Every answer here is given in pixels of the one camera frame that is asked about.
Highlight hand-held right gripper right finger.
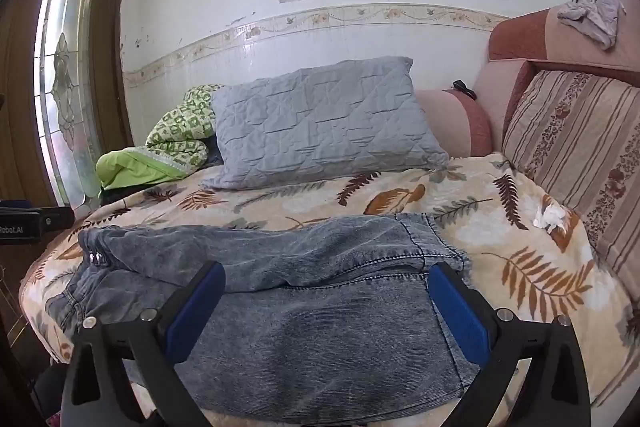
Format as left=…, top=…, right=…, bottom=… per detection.
left=428, top=261, right=587, bottom=427

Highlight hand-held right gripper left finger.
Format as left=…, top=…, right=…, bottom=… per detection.
left=60, top=261, right=227, bottom=427

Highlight grey denim pants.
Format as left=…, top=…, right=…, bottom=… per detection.
left=45, top=213, right=482, bottom=414

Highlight leaf print blanket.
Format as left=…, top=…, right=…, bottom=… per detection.
left=19, top=152, right=640, bottom=427

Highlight crumpled white tissue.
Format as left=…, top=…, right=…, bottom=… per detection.
left=532, top=197, right=566, bottom=234

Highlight stained glass door panel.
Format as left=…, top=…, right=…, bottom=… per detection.
left=34, top=0, right=103, bottom=210

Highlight green patterned quilt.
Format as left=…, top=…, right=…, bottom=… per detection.
left=95, top=84, right=226, bottom=200

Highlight brown wooden door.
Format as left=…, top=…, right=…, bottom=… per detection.
left=0, top=0, right=135, bottom=210

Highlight striped floral cushion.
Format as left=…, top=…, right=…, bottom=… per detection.
left=501, top=68, right=640, bottom=303

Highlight grey quilted pillow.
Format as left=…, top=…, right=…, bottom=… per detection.
left=200, top=56, right=451, bottom=190

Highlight pink and brown pillows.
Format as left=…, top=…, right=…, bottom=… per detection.
left=415, top=0, right=640, bottom=308

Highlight crumpled grey cloth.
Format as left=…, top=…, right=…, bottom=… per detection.
left=556, top=0, right=628, bottom=51

